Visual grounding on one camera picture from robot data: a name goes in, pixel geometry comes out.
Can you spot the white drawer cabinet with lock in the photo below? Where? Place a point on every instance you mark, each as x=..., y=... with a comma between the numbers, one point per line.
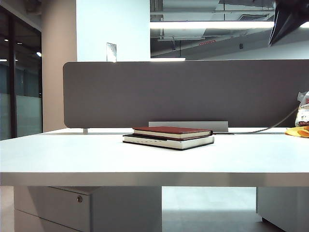
x=60, y=210

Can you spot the silver wall plate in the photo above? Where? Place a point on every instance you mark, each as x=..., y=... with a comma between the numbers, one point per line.
x=111, y=52

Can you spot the ceiling air vent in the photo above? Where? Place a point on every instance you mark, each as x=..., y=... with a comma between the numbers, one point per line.
x=252, y=17

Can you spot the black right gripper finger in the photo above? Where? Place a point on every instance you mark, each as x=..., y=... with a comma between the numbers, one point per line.
x=293, y=14
x=276, y=24

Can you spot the short ceiling light strip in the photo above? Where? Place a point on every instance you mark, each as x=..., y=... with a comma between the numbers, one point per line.
x=167, y=59

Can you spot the black hardcover book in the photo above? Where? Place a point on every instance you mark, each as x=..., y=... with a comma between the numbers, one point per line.
x=154, y=142

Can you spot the yellow cloth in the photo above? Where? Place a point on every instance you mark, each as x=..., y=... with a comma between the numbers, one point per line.
x=299, y=132

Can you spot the grey divider bracket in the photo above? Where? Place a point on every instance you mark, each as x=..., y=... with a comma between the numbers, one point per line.
x=86, y=131

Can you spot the white cabinet on castors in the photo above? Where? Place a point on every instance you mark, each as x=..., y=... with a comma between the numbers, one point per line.
x=285, y=205

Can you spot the grey desk divider panel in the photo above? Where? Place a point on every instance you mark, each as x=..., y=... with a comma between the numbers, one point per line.
x=169, y=96

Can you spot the dark glass partition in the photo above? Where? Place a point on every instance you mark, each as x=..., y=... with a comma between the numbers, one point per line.
x=26, y=96

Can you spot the long ceiling light strip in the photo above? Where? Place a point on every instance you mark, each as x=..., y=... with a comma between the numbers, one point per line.
x=212, y=25

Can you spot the clear plastic snack bag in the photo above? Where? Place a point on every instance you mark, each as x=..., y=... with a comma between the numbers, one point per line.
x=304, y=116

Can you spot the red hardcover book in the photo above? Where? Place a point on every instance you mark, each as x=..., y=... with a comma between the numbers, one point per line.
x=169, y=130

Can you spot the red ceiling sign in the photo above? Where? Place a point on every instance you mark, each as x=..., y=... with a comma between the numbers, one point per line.
x=207, y=43

